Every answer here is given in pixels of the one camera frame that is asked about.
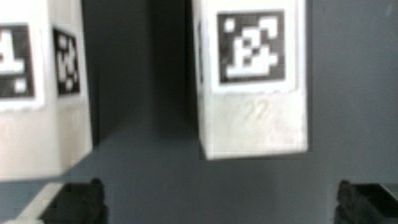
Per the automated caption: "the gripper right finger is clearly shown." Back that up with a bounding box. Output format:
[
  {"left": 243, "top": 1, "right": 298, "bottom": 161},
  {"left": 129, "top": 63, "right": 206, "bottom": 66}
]
[{"left": 332, "top": 180, "right": 398, "bottom": 224}]

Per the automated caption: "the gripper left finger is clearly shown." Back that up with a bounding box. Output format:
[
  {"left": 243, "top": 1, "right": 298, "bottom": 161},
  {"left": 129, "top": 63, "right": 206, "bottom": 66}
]
[{"left": 10, "top": 178, "right": 108, "bottom": 224}]

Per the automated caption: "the white leg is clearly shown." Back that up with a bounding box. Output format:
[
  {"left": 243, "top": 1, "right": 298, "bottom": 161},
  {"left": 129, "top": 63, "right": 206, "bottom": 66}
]
[
  {"left": 0, "top": 0, "right": 92, "bottom": 182},
  {"left": 191, "top": 0, "right": 309, "bottom": 160}
]

